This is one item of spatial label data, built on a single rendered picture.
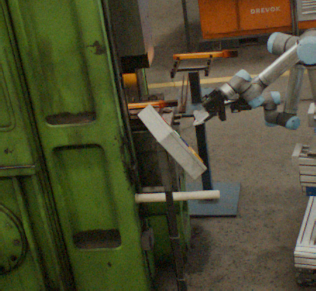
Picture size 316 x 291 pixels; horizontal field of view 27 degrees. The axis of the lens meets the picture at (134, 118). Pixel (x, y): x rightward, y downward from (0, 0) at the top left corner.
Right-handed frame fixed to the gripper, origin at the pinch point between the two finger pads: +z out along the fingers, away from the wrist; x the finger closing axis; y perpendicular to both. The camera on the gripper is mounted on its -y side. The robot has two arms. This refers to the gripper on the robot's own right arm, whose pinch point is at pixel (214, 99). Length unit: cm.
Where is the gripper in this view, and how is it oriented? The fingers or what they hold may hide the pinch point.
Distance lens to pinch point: 370.5
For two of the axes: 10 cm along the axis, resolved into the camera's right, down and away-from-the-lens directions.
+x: 1.4, -4.5, 8.8
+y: 1.5, 8.9, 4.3
